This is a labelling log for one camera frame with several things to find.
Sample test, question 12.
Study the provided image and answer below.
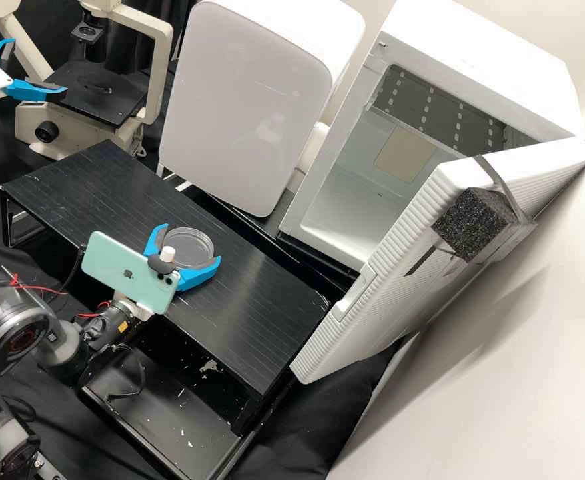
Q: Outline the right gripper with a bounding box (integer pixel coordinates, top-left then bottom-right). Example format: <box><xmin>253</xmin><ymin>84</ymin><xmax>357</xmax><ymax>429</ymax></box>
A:
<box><xmin>113</xmin><ymin>224</ymin><xmax>222</xmax><ymax>321</ymax></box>

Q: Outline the petri dish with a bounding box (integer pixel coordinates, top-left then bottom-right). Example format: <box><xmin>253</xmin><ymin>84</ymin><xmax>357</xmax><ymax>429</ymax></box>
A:
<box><xmin>160</xmin><ymin>225</ymin><xmax>217</xmax><ymax>269</ymax></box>

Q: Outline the incubator door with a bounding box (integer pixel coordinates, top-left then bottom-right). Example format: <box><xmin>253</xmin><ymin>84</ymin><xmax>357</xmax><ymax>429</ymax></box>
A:
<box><xmin>289</xmin><ymin>135</ymin><xmax>585</xmax><ymax>386</ymax></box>

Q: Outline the white incubator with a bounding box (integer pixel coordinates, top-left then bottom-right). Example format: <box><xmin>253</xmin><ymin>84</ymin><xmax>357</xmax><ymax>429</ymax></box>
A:
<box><xmin>275</xmin><ymin>0</ymin><xmax>581</xmax><ymax>273</ymax></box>

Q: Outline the black platform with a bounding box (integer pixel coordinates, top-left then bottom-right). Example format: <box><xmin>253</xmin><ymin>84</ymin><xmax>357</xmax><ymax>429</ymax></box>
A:
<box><xmin>0</xmin><ymin>139</ymin><xmax>342</xmax><ymax>437</ymax></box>
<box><xmin>164</xmin><ymin>167</ymin><xmax>363</xmax><ymax>289</ymax></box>

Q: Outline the cream microscope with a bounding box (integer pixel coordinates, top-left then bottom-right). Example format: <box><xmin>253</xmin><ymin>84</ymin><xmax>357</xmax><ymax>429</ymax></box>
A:
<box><xmin>0</xmin><ymin>0</ymin><xmax>175</xmax><ymax>156</ymax></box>

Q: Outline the black tray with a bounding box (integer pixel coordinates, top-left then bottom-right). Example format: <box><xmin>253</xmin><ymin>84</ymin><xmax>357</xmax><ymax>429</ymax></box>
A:
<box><xmin>75</xmin><ymin>345</ymin><xmax>255</xmax><ymax>480</ymax></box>

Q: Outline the white box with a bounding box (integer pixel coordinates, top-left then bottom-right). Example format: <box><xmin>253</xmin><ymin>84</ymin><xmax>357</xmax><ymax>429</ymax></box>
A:
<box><xmin>157</xmin><ymin>0</ymin><xmax>367</xmax><ymax>219</ymax></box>

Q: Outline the right wrist camera phone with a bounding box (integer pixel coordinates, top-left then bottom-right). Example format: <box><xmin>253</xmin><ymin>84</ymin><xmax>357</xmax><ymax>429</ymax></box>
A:
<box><xmin>81</xmin><ymin>229</ymin><xmax>181</xmax><ymax>317</ymax></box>

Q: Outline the black cable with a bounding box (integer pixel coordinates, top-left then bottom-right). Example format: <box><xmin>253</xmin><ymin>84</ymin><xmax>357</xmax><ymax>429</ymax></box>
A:
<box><xmin>57</xmin><ymin>249</ymin><xmax>84</xmax><ymax>309</ymax></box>
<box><xmin>105</xmin><ymin>346</ymin><xmax>147</xmax><ymax>403</ymax></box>

